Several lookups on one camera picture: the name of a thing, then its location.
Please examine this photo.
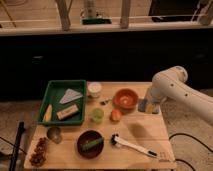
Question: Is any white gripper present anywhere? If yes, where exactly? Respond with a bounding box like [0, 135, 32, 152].
[145, 85, 166, 114]

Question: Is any blue sponge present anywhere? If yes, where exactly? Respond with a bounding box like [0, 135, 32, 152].
[138, 99, 152, 114]

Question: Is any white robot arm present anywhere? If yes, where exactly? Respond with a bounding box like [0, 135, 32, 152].
[145, 66, 213, 126]

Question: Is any red bowl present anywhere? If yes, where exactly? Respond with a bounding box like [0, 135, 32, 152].
[113, 88, 139, 110]

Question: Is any dark brown bowl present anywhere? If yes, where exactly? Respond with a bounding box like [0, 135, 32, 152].
[77, 130, 104, 159]

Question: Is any orange fruit toy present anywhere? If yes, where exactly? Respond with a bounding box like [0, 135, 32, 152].
[110, 109, 122, 122]

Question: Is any white dish brush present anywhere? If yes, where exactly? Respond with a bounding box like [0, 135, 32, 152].
[111, 134, 157, 158]

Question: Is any small dark metal clip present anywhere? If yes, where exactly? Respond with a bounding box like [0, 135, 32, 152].
[100, 98, 112, 105]

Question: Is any green small cup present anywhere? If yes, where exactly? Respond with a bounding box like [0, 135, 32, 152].
[91, 108, 104, 123]

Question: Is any white cup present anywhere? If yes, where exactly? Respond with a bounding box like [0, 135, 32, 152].
[87, 82, 102, 98]

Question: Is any green cucumber stick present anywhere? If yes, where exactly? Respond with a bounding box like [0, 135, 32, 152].
[82, 138, 104, 151]

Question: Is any tan wooden block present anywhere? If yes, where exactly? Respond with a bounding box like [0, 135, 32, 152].
[57, 104, 79, 120]

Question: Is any grey triangular cloth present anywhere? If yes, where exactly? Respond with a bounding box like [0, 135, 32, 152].
[60, 89, 82, 104]

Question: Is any green plastic tray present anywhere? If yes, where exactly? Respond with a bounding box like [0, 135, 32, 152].
[38, 80, 86, 126]

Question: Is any grey metal cup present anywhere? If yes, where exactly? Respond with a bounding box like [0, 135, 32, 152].
[47, 127, 62, 144]

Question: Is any yellow corn cob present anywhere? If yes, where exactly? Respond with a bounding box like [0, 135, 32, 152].
[43, 104, 52, 122]

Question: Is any green base stand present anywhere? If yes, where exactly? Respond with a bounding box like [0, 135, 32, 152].
[82, 18, 112, 25]

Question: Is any black pole left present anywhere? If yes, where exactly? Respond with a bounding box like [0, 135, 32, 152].
[9, 122, 25, 171]

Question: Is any black cable on floor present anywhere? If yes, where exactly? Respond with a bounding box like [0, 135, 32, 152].
[168, 132, 213, 171]

